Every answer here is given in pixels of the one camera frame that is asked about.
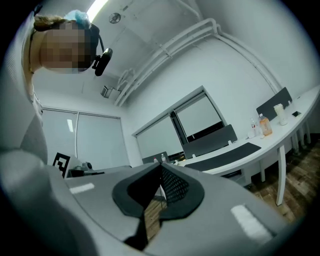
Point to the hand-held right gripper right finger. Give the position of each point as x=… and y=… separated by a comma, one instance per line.
x=220, y=200

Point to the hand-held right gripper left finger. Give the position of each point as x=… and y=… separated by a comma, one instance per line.
x=95, y=197

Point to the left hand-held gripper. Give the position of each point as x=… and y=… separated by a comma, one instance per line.
x=61, y=163

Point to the black desk mat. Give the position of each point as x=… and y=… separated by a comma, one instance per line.
x=225, y=157

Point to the person's grey shirt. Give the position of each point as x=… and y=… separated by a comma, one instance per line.
x=30, y=140

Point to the frosted glass partition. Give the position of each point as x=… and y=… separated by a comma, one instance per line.
x=100, y=140

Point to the white desk leg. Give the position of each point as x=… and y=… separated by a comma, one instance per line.
x=281, y=175
x=263, y=172

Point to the grey desk divider panel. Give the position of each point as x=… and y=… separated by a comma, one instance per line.
x=150, y=157
x=210, y=142
x=272, y=103

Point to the white roller blind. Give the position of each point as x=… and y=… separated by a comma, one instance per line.
x=197, y=115
x=160, y=137

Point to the orange pill bottle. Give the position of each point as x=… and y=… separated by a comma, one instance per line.
x=265, y=126

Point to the white bottle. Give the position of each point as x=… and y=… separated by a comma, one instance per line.
x=280, y=113

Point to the black phone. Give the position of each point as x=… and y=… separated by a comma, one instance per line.
x=296, y=114

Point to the person's head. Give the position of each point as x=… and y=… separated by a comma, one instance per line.
x=62, y=45

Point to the blue hair cap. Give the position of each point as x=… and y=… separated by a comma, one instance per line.
x=77, y=16

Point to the round ceiling vent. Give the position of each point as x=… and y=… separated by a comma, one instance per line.
x=114, y=18

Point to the ceiling light strip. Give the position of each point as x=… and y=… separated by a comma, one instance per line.
x=97, y=8

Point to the white wall junction box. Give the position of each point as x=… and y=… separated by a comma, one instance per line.
x=106, y=91

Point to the white window frame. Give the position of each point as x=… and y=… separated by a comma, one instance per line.
x=214, y=101

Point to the black head-mounted camera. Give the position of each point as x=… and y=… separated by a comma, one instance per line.
x=102, y=62

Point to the white wall pipe bundle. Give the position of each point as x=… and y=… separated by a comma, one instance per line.
x=186, y=33

